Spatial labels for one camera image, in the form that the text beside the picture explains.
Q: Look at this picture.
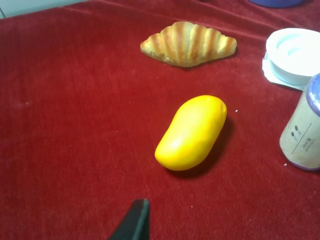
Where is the purple-capped cylindrical roll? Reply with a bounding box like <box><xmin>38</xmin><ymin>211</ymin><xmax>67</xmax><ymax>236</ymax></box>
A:
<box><xmin>279</xmin><ymin>74</ymin><xmax>320</xmax><ymax>171</ymax></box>

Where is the red velvet tablecloth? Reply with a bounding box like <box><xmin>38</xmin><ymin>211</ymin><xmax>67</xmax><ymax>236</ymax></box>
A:
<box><xmin>0</xmin><ymin>0</ymin><xmax>320</xmax><ymax>240</ymax></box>

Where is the yellow mango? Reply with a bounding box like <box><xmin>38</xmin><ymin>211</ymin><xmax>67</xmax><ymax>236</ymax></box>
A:
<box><xmin>154</xmin><ymin>95</ymin><xmax>227</xmax><ymax>171</ymax></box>

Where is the purple saucepan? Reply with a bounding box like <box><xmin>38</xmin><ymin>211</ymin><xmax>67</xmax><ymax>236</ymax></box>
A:
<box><xmin>249</xmin><ymin>0</ymin><xmax>304</xmax><ymax>8</ymax></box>

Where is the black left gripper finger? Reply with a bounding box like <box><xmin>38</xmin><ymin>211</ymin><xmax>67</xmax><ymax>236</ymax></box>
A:
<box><xmin>108</xmin><ymin>198</ymin><xmax>150</xmax><ymax>240</ymax></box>

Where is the croissant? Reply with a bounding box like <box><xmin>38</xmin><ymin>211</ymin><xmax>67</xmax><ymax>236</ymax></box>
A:
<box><xmin>140</xmin><ymin>21</ymin><xmax>237</xmax><ymax>68</ymax></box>

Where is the white round lidded container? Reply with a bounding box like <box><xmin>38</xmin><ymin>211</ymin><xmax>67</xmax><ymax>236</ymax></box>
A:
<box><xmin>262</xmin><ymin>28</ymin><xmax>320</xmax><ymax>91</ymax></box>

